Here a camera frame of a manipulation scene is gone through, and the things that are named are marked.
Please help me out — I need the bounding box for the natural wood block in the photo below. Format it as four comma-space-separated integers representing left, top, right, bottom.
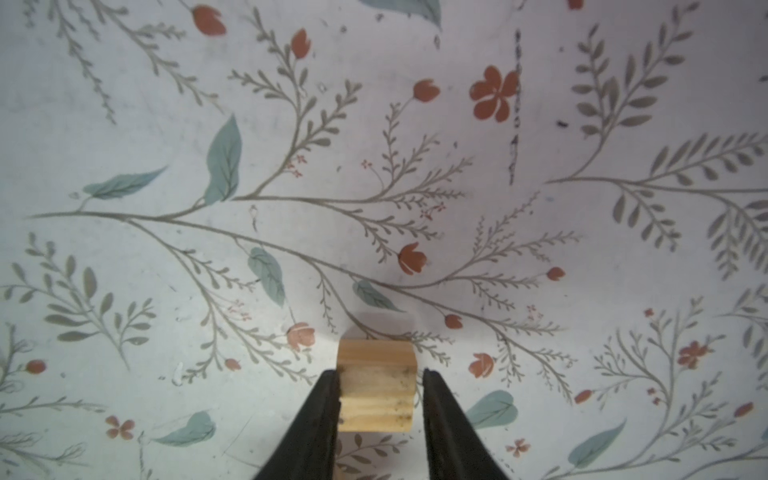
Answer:
336, 339, 418, 433

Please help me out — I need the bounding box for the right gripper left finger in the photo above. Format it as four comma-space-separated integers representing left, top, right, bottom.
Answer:
254, 370, 341, 480

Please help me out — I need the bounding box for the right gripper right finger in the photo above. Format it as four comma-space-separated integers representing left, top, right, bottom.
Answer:
422, 369, 508, 480

